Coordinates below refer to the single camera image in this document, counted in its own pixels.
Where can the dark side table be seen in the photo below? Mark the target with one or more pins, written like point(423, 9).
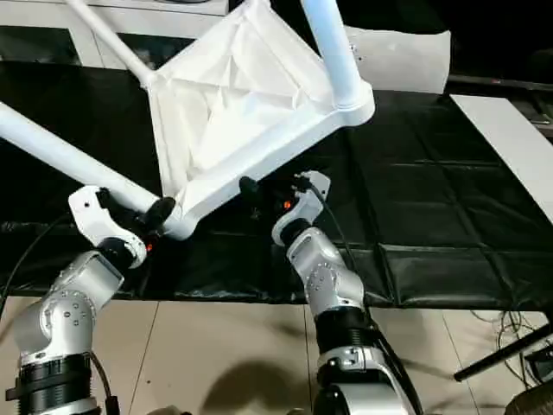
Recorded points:
point(497, 82)

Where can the dark right robot foot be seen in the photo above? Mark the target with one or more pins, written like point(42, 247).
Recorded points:
point(300, 411)

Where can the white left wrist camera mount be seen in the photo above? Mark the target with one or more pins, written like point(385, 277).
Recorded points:
point(86, 207)

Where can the black router with antennas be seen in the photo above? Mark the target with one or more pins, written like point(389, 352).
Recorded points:
point(540, 365)

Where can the white plastic table top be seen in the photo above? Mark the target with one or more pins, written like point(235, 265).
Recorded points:
point(242, 99)

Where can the white curved plastic panel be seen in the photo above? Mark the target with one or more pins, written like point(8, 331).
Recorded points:
point(402, 60)

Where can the black padded mat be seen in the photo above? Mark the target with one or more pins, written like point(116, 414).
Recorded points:
point(432, 194)

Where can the white plastic table leg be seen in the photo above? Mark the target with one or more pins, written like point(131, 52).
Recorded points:
point(332, 52)
point(65, 147)
point(112, 39)

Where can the dark robot foot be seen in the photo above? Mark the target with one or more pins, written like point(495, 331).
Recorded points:
point(170, 411)
point(300, 411)

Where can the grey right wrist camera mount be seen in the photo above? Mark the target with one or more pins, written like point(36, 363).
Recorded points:
point(311, 190)

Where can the white glass-door cabinet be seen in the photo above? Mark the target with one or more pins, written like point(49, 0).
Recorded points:
point(26, 15)

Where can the dark left robot foot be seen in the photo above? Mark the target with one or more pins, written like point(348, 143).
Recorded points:
point(170, 411)

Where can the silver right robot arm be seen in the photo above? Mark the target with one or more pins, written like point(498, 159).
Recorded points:
point(324, 268)

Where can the white flat board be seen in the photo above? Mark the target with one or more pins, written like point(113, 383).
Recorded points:
point(505, 138)

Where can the black metal rod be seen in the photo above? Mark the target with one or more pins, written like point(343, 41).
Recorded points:
point(497, 359)

